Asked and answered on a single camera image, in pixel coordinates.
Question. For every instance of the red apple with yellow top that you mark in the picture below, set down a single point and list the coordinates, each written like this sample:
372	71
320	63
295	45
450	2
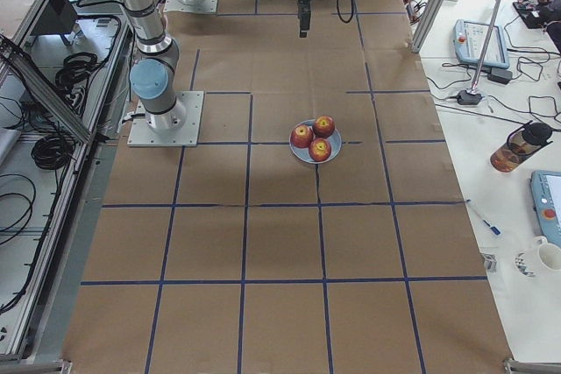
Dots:
323	126

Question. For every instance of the dark red apple on plate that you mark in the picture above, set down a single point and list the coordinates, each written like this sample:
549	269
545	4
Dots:
301	136

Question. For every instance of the red apple front on plate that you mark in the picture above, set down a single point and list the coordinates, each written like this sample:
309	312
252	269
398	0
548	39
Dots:
320	150

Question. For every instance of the teach pendant upper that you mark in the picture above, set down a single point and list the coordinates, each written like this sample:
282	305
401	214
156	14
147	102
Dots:
469	39

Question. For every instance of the teach pendant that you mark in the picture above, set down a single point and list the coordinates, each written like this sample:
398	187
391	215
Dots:
469	39
545	190

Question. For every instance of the black power adapter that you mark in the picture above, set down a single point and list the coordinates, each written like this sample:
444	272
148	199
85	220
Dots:
500	75

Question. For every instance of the metal rod with green tip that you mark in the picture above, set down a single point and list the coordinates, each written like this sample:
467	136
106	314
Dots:
473	90

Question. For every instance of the glass jug with black lid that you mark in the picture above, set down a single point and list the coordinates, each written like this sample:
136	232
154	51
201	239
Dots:
520	146

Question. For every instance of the blue white pen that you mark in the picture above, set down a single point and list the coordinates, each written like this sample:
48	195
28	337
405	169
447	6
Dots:
492	227

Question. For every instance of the teach pendant lower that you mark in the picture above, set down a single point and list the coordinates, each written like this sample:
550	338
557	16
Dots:
545	190

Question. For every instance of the white mug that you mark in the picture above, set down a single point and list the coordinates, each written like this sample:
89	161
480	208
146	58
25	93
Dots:
541	258

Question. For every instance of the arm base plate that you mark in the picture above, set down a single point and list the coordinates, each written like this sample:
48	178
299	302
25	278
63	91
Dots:
191	6
178	127

